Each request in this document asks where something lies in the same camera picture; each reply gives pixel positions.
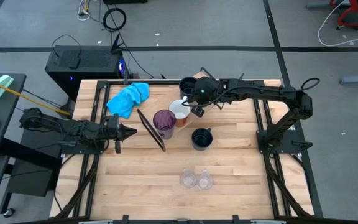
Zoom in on yellow stick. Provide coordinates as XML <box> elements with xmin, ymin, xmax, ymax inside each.
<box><xmin>0</xmin><ymin>74</ymin><xmax>71</xmax><ymax>116</ymax></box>

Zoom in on white floor cable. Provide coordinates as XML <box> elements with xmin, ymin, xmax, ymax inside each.
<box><xmin>317</xmin><ymin>0</ymin><xmax>358</xmax><ymax>47</ymax></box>

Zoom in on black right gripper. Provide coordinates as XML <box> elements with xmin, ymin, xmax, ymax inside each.
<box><xmin>185</xmin><ymin>76</ymin><xmax>220</xmax><ymax>118</ymax></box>

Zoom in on black side desk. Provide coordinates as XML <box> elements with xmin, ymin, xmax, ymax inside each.
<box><xmin>0</xmin><ymin>73</ymin><xmax>62</xmax><ymax>224</ymax></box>

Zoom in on black computer tower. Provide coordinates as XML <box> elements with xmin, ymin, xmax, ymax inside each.
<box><xmin>44</xmin><ymin>45</ymin><xmax>127</xmax><ymax>102</ymax></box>

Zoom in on purple faceted plastic tumbler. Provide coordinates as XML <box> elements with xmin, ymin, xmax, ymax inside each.
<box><xmin>152</xmin><ymin>109</ymin><xmax>177</xmax><ymax>140</ymax></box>

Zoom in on orange cup white inside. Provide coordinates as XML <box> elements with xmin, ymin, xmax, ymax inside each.
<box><xmin>168</xmin><ymin>96</ymin><xmax>191</xmax><ymax>128</ymax></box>

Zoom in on black wifi antenna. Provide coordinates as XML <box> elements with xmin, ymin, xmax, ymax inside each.
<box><xmin>109</xmin><ymin>33</ymin><xmax>127</xmax><ymax>54</ymax></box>

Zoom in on mint green stapler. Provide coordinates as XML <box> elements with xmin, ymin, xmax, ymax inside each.
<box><xmin>0</xmin><ymin>74</ymin><xmax>14</xmax><ymax>99</ymax></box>

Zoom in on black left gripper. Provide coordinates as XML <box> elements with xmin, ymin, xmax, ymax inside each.
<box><xmin>103</xmin><ymin>113</ymin><xmax>138</xmax><ymax>154</ymax></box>

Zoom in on black table frame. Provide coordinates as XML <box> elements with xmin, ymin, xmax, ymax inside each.
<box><xmin>50</xmin><ymin>79</ymin><xmax>324</xmax><ymax>224</ymax></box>

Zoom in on black mug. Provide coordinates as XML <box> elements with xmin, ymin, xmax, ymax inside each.
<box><xmin>191</xmin><ymin>127</ymin><xmax>214</xmax><ymax>152</ymax></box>
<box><xmin>178</xmin><ymin>76</ymin><xmax>198</xmax><ymax>100</ymax></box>

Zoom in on teal cloth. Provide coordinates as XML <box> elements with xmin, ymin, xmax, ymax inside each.
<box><xmin>106</xmin><ymin>82</ymin><xmax>150</xmax><ymax>119</ymax></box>

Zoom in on red chair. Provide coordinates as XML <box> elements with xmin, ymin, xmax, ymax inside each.
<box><xmin>329</xmin><ymin>0</ymin><xmax>358</xmax><ymax>31</ymax></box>

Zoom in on white cable bundle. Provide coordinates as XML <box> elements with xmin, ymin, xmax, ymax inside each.
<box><xmin>76</xmin><ymin>0</ymin><xmax>93</xmax><ymax>22</ymax></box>

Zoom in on coiled black cable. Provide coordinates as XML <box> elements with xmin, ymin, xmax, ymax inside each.
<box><xmin>103</xmin><ymin>7</ymin><xmax>127</xmax><ymax>32</ymax></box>

